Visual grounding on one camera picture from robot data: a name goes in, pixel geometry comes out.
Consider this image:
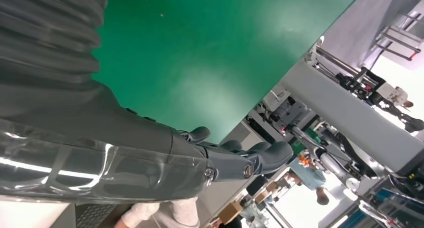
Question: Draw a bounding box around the dark grey laptop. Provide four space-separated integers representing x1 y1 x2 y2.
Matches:
75 203 117 228

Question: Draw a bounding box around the grey metal frame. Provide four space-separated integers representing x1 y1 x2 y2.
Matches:
372 12 424 62

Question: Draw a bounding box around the white desk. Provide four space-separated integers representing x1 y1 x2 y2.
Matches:
0 199 78 228

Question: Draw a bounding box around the white machine stand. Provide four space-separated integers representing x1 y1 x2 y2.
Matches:
246 59 424 177

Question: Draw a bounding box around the person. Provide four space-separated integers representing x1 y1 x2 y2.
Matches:
369 82 424 133
114 197 200 228
286 153 332 206

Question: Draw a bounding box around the brown cardboard box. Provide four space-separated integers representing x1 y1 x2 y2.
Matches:
218 201 245 225

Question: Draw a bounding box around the green table mat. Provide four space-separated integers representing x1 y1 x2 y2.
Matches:
92 0 367 145

